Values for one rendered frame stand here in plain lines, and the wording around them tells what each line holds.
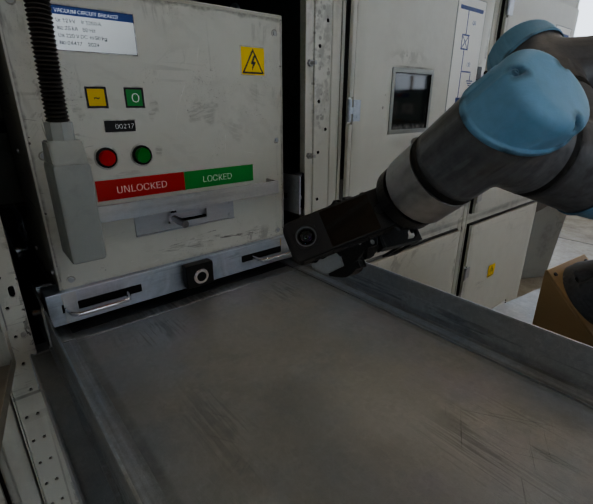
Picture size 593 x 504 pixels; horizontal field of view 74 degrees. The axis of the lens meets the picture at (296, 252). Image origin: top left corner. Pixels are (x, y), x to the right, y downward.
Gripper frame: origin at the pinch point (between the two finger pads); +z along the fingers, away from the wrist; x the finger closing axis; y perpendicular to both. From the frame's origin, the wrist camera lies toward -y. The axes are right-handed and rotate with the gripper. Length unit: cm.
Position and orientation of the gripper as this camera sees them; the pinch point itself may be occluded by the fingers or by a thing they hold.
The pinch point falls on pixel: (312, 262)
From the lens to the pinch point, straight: 56.2
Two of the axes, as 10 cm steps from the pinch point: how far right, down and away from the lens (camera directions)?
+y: 8.7, -1.8, 4.7
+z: -3.9, 3.6, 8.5
